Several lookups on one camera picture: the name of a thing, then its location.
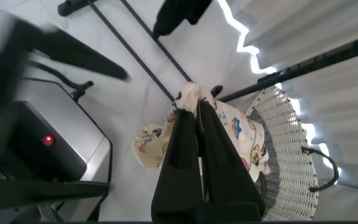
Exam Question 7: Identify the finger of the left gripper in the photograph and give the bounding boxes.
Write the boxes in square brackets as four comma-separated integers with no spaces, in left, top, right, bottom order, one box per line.
[0,179,111,210]

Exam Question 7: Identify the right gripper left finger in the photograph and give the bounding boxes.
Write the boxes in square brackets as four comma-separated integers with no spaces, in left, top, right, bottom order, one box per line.
[150,108,204,223]

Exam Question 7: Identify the black clothes rack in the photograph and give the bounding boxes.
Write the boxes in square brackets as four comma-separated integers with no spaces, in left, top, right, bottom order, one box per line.
[57,0,358,103]

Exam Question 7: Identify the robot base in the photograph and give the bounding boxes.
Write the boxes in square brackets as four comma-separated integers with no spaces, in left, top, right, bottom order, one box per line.
[0,77,114,224]

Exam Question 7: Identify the white curtain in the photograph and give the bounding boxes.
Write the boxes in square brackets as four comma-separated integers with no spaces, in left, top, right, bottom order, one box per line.
[216,0,358,200]

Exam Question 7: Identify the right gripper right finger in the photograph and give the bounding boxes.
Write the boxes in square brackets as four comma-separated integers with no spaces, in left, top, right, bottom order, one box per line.
[196,99,267,223]

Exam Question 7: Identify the white laundry basket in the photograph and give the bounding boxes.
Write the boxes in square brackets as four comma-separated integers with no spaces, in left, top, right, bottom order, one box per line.
[245,85,343,222]

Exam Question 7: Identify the black garment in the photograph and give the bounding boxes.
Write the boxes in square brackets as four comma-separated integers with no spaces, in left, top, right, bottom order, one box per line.
[151,0,214,40]

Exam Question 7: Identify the black cable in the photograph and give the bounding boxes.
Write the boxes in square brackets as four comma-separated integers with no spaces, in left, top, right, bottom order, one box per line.
[26,60,94,103]

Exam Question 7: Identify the cream printed garment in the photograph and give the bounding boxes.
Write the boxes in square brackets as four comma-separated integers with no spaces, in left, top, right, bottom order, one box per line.
[131,82,273,183]

